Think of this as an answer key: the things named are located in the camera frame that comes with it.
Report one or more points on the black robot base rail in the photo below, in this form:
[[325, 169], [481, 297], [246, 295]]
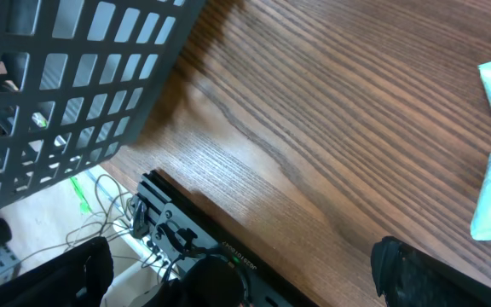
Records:
[[211, 247]]

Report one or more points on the black mesh shopping basket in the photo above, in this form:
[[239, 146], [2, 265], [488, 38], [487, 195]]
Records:
[[77, 82]]

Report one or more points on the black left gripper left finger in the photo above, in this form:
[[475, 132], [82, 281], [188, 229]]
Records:
[[79, 277]]

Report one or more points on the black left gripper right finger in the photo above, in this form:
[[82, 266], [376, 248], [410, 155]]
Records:
[[407, 277]]

